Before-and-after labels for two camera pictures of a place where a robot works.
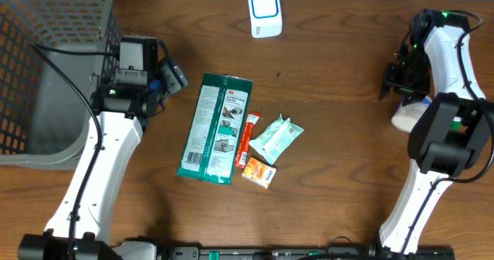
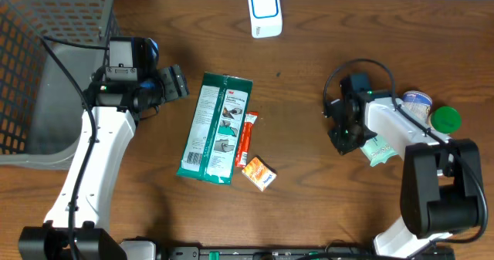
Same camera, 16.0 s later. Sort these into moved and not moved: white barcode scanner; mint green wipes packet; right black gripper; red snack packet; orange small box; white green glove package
Moved: mint green wipes packet; right black gripper
Not moved: red snack packet; orange small box; white green glove package; white barcode scanner
